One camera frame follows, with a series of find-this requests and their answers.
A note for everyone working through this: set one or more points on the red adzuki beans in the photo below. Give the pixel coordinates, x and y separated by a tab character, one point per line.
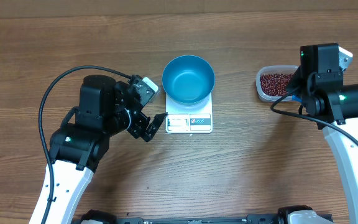
274	84

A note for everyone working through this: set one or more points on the white digital kitchen scale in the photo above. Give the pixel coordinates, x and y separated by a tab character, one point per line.
189	119

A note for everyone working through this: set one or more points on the teal plastic bowl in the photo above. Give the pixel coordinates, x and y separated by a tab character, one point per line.
188	79

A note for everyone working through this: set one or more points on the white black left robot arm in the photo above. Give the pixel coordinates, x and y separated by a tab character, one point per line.
106	108

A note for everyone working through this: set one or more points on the clear plastic food container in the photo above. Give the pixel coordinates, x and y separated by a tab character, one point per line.
272	69

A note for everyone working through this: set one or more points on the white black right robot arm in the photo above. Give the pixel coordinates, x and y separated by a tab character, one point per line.
333	105

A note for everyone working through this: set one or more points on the blue plastic scoop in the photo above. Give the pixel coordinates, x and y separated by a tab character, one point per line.
295	98

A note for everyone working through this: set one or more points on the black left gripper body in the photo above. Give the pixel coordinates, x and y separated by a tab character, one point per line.
137	124

